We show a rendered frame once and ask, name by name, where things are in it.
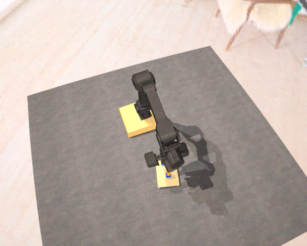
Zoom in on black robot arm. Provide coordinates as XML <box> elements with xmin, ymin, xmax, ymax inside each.
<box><xmin>131</xmin><ymin>69</ymin><xmax>185</xmax><ymax>172</ymax></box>

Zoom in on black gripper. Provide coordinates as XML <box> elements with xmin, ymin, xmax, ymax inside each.
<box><xmin>144</xmin><ymin>142</ymin><xmax>189</xmax><ymax>167</ymax></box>

